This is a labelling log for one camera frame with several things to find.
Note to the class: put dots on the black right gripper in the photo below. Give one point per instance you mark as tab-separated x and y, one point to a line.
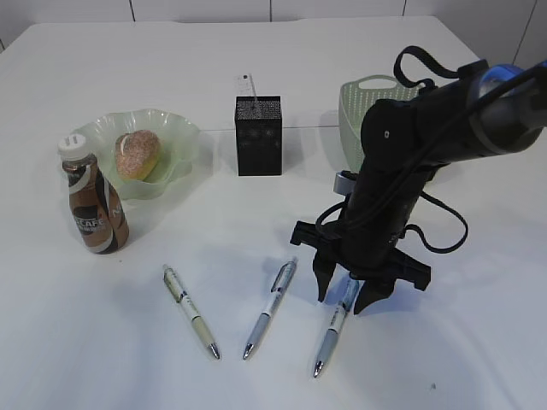
365	244

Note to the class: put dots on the light blue pen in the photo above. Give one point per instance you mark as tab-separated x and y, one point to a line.
332	333

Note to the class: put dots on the clear plastic ruler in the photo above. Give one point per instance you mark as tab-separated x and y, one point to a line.
245	86

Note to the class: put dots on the bread roll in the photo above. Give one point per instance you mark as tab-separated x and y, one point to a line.
137	154

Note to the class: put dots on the Nescafe coffee bottle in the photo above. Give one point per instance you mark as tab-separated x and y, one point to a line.
93	200

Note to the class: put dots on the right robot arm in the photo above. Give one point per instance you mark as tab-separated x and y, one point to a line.
485	111

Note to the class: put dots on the grey blue pen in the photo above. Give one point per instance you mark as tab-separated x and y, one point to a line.
277	292

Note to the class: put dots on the beige pen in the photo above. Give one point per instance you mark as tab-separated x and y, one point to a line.
181	296

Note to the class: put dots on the green plastic basket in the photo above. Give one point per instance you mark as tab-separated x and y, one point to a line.
355	99

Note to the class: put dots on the black pen holder box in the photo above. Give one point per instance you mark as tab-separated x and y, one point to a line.
258	130

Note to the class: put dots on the green glass wavy plate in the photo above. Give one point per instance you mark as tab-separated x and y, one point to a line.
178	138

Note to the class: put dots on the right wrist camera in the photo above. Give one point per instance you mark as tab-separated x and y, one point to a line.
344	182

